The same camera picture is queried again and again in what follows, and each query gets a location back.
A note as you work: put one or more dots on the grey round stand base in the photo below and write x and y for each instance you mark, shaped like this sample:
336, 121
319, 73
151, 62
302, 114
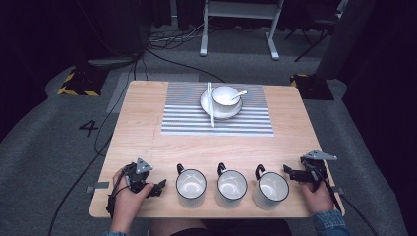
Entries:
111, 61

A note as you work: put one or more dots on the grey striped placemat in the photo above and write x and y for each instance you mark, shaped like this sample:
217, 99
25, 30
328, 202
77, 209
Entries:
183, 114

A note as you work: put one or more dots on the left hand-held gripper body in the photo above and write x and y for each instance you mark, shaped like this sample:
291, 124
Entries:
137, 175

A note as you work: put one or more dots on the black yellow striped base plate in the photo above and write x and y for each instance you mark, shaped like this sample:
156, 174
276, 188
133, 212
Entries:
83, 83
313, 87

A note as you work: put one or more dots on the white bowl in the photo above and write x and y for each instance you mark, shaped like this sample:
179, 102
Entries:
224, 96

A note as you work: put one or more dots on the black tripod stand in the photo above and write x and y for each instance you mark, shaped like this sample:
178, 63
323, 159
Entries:
316, 29

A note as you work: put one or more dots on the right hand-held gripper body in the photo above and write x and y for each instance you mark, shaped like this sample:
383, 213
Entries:
313, 168

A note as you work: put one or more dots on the grey tape strip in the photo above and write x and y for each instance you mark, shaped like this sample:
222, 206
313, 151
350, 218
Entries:
98, 187
340, 191

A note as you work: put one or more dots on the person's left hand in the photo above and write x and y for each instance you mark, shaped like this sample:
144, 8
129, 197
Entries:
126, 201

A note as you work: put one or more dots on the white metal stand frame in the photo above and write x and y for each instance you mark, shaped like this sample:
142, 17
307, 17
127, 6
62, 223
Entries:
241, 10

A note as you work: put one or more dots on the person's right hand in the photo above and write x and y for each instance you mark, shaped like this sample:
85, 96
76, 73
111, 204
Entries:
316, 200

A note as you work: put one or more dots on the grey pillar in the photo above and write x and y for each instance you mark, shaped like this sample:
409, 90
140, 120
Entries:
345, 39

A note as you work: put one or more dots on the white spoon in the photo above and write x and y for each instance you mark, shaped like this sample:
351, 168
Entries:
240, 94

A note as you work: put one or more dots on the white plate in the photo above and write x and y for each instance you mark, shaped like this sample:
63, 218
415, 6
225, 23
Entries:
206, 104

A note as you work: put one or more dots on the white chopstick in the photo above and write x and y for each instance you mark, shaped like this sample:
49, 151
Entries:
209, 98

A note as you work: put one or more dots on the white mug with black rim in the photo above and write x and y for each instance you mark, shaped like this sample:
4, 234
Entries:
270, 188
231, 187
191, 185

